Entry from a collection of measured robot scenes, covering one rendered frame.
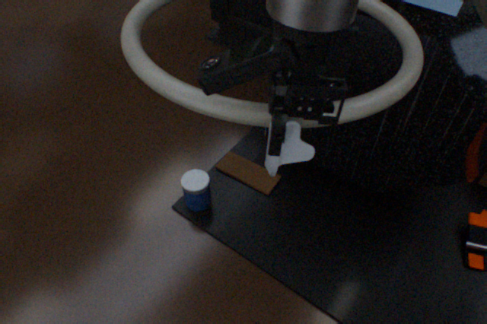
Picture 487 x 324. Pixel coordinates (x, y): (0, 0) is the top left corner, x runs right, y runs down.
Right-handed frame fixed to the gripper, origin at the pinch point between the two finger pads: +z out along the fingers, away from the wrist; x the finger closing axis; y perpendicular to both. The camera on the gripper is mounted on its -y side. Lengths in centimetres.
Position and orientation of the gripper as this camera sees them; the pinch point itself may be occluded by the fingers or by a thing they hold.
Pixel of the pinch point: (268, 152)
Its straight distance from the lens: 55.2
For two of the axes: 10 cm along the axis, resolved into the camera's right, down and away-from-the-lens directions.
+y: 10.0, 0.7, 0.3
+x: 0.3, -7.1, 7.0
